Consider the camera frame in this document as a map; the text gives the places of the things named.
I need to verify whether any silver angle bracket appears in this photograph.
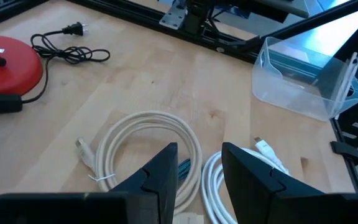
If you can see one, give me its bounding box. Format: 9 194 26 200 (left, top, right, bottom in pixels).
159 2 188 30

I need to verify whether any black lamp power cord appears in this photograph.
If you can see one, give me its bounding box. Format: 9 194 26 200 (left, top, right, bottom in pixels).
0 21 111 114

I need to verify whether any teal blue braided cable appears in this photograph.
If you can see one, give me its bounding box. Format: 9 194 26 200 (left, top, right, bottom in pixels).
178 158 192 182

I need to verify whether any white braided cable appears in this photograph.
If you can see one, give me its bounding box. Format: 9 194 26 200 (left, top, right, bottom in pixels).
200 136 291 224

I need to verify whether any red desk lamp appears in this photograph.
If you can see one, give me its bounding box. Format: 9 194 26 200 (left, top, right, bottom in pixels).
0 18 44 96

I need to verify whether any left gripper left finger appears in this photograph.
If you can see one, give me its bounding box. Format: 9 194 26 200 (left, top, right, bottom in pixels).
110 142 179 224

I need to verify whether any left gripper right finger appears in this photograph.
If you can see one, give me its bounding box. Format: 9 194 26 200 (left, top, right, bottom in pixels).
221 142 324 224

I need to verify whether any clear plastic container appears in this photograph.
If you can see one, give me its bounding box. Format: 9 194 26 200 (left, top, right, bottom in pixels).
252 36 358 122

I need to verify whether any beige thick cable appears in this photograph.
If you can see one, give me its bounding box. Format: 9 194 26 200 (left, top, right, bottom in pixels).
75 110 203 215

